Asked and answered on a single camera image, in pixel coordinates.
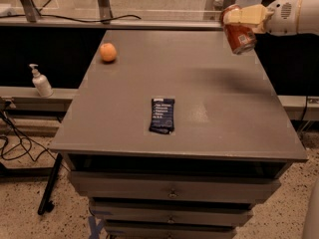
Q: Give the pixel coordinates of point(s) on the left metal frame strut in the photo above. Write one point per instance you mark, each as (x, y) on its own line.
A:
(30, 10)

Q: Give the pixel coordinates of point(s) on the white pump dispenser bottle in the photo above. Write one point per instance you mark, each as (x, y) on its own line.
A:
(41, 82)

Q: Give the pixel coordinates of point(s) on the middle metal frame strut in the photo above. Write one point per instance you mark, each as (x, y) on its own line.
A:
(105, 11)

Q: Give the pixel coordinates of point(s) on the bottom grey drawer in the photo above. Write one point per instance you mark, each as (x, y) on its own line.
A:
(129, 230)

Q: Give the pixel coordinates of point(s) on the blue tape on floor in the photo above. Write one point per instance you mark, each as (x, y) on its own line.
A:
(95, 227)

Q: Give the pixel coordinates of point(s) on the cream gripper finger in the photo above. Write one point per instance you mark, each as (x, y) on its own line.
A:
(251, 15)
(259, 29)

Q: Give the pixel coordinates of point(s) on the grey drawer cabinet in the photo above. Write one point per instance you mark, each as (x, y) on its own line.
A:
(228, 121)

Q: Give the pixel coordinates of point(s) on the middle grey drawer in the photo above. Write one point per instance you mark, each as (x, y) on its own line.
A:
(170, 213)

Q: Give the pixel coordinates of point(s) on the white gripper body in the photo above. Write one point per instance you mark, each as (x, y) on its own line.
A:
(282, 16)

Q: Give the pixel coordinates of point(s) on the orange fruit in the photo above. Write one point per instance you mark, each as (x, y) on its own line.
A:
(108, 52)

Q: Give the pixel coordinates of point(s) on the dark blue snack bar wrapper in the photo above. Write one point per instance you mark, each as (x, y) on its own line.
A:
(162, 116)

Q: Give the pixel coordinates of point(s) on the top grey drawer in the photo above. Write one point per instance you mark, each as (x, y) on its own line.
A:
(173, 187)

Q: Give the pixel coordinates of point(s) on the red coke can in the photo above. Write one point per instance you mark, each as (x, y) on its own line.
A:
(241, 39)

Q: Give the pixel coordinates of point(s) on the grey drawer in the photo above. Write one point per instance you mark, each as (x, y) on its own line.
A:
(129, 230)
(170, 213)
(173, 187)

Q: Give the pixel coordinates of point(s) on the black metal stand leg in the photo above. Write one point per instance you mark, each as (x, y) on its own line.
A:
(46, 205)

